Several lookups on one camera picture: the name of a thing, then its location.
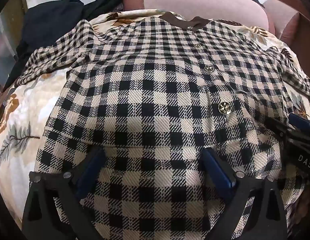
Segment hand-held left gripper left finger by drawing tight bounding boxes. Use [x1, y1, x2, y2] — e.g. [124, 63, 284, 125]
[22, 146, 107, 240]

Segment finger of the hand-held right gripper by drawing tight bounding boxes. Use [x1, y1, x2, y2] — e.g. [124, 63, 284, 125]
[264, 117, 297, 141]
[288, 113, 310, 133]

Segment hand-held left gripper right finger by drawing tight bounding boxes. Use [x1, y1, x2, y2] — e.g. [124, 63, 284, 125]
[201, 147, 288, 240]

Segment beige black checkered shirt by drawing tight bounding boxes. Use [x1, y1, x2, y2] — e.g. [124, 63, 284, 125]
[13, 15, 310, 240]

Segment cream leaf print blanket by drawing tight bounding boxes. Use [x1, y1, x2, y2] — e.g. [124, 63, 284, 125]
[0, 9, 310, 230]

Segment pink sofa cushions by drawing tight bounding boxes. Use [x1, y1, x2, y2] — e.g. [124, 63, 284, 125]
[122, 0, 310, 45]

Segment black cloth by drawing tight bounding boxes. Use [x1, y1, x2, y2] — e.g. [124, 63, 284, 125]
[2, 0, 135, 93]

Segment wooden door with glass panel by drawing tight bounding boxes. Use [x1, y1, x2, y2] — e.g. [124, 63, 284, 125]
[0, 0, 29, 93]

